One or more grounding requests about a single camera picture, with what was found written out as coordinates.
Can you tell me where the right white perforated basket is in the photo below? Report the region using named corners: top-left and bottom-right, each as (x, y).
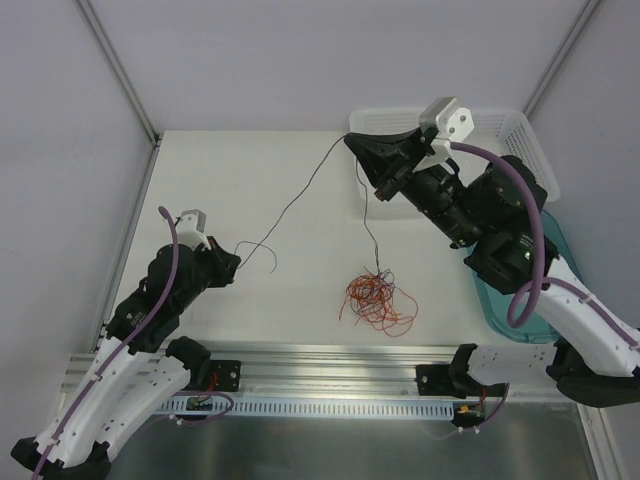
top-left (464, 109), bottom-right (561, 203)

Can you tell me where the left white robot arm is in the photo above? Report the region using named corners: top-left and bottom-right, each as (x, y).
top-left (11, 237), bottom-right (241, 479)

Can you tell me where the white perforated basket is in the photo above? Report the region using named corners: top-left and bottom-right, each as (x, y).
top-left (464, 109), bottom-right (561, 203)
top-left (348, 106), bottom-right (458, 220)

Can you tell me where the left aluminium frame post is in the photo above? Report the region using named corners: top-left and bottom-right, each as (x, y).
top-left (74, 0), bottom-right (161, 147)

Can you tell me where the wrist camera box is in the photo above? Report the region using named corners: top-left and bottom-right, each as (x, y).
top-left (418, 97), bottom-right (475, 170)
top-left (175, 209), bottom-right (211, 250)

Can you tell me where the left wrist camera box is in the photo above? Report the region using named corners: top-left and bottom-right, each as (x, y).
top-left (175, 209), bottom-right (211, 250)

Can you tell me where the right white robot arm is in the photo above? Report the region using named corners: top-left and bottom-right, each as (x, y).
top-left (344, 129), bottom-right (639, 408)

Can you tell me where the thin purple cable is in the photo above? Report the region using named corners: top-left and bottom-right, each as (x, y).
top-left (234, 133), bottom-right (382, 275)

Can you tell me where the aluminium mounting rail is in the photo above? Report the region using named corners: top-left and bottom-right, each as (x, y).
top-left (59, 339), bottom-right (551, 401)

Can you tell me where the left white perforated basket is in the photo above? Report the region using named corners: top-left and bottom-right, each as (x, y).
top-left (348, 106), bottom-right (458, 220)

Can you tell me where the white slotted cable duct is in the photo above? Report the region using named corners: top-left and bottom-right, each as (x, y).
top-left (156, 396), bottom-right (454, 421)

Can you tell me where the aluminium frame post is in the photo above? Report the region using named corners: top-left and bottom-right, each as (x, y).
top-left (74, 0), bottom-right (161, 147)
top-left (522, 0), bottom-right (606, 119)

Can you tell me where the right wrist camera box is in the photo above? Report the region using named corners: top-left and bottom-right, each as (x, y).
top-left (418, 97), bottom-right (475, 170)

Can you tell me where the right aluminium frame post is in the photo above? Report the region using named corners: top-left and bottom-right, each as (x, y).
top-left (522, 0), bottom-right (606, 119)

